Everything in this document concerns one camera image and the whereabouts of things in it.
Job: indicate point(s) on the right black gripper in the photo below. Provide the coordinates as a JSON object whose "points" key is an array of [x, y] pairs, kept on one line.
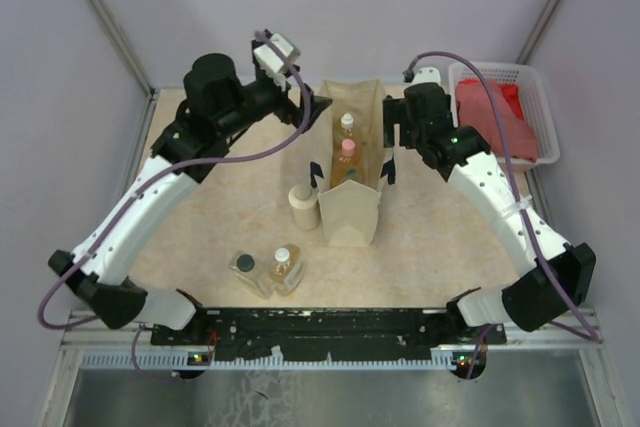
{"points": [[394, 112]]}

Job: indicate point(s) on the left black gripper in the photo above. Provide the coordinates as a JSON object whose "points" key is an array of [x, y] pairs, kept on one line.
{"points": [[288, 112]]}

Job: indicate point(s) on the yellow liquid bottle white cap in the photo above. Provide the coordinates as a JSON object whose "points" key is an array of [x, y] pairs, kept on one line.
{"points": [[348, 127]]}

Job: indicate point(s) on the beige canvas bag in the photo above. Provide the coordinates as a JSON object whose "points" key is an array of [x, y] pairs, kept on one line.
{"points": [[350, 212]]}

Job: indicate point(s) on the pink cap orange bottle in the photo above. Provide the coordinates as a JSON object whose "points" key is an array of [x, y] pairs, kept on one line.
{"points": [[347, 157]]}

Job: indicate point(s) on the clear jar teal lid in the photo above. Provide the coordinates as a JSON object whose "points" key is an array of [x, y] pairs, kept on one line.
{"points": [[353, 175]]}

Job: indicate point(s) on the cream cylindrical bottle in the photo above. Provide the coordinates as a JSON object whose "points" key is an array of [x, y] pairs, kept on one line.
{"points": [[303, 201]]}

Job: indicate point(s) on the amber bottle white cap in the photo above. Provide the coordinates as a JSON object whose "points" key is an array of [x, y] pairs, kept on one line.
{"points": [[286, 269]]}

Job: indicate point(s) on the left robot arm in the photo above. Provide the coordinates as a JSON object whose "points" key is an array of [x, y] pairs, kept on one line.
{"points": [[216, 111]]}

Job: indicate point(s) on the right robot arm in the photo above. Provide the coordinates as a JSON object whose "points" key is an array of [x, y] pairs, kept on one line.
{"points": [[553, 274]]}

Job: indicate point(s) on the pink red cloth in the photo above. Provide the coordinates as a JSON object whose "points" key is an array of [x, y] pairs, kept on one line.
{"points": [[474, 109]]}

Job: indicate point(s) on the white plastic basket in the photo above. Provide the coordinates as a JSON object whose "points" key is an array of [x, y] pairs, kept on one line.
{"points": [[532, 99]]}

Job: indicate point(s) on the clear bottle black cap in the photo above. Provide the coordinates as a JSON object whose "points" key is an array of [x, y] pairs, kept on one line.
{"points": [[253, 274]]}

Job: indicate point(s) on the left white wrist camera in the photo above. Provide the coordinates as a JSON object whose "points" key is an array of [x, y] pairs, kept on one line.
{"points": [[275, 55]]}

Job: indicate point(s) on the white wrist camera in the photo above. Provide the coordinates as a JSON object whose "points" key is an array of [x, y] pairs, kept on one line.
{"points": [[275, 55], [428, 74]]}

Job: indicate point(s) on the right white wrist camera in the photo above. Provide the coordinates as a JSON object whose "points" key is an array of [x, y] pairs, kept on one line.
{"points": [[428, 74]]}

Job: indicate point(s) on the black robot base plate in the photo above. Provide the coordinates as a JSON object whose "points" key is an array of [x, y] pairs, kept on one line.
{"points": [[395, 339]]}

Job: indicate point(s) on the aluminium rail frame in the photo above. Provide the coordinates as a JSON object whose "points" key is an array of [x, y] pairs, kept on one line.
{"points": [[99, 348]]}

